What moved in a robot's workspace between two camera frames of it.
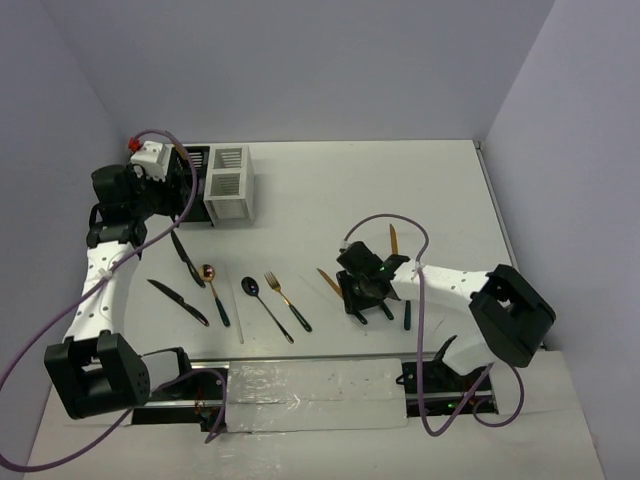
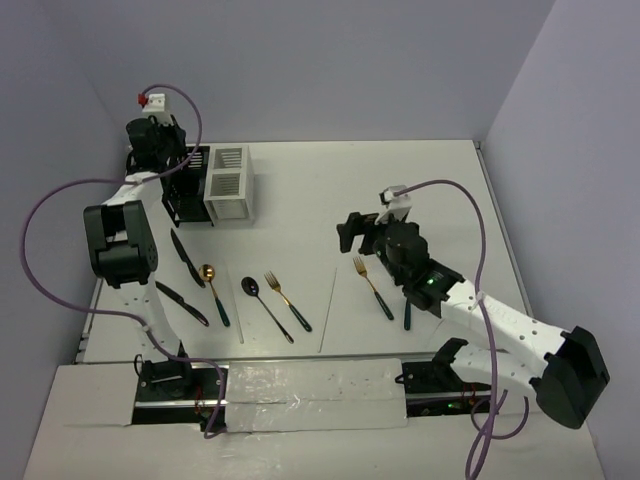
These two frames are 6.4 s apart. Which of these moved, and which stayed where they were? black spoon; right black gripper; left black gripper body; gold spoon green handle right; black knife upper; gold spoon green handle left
Moved: left black gripper body; right black gripper
Stayed: black spoon; black knife upper; gold spoon green handle right; gold spoon green handle left
